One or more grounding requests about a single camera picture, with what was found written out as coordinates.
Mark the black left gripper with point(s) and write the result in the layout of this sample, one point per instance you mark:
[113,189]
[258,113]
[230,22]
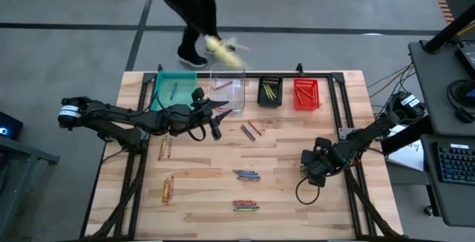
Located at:
[185,117]

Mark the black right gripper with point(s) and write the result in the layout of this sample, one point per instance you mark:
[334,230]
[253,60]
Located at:
[323,160]

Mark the orange crayon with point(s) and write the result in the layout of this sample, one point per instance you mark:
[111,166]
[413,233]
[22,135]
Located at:
[298,96]
[305,93]
[164,192]
[244,201]

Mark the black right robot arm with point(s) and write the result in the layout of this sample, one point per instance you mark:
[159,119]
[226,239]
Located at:
[371,130]

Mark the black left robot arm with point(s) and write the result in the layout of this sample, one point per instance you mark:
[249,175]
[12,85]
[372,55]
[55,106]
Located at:
[111,114]

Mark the clear plastic bin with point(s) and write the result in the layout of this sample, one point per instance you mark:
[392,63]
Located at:
[237,93]

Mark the purple crayon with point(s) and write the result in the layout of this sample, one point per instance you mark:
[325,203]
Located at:
[249,131]

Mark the teal plastic bin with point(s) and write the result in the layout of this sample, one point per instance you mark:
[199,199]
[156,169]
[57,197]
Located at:
[183,86]

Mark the yellow fluffy duster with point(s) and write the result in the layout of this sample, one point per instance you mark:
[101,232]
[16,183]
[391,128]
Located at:
[226,54]

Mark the red mesh basket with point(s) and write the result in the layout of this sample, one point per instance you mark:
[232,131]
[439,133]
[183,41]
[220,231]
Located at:
[310,102]

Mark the black mesh basket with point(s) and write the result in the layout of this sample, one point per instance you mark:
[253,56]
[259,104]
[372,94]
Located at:
[276,101]

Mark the black clamp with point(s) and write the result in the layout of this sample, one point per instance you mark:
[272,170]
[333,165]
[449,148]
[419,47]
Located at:
[299,68]
[159,67]

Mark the white paper sheet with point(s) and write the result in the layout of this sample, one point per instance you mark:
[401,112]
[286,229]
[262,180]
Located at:
[408,156]

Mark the green crayon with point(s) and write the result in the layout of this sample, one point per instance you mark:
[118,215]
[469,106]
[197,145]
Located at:
[245,209]

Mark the person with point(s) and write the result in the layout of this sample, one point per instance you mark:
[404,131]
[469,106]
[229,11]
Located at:
[193,0]

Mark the black caster wheel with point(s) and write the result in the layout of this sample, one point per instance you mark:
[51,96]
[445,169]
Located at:
[428,211]

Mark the black keyboard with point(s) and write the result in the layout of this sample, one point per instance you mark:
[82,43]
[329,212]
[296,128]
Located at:
[456,164]

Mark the grey computer desk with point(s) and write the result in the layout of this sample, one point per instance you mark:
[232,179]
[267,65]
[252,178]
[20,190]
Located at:
[434,86]

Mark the grey keyboard shelf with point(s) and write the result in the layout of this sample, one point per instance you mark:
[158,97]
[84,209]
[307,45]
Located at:
[452,205]

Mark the black laptop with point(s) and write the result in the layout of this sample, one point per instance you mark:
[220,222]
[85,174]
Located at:
[467,62]

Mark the black diagonal pole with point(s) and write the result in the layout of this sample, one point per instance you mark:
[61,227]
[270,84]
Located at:
[449,30]

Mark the grey metal side table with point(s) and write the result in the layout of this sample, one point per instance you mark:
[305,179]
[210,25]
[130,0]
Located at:
[22,149]

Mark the black device blue light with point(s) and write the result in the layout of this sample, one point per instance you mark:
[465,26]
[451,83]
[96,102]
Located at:
[13,123]

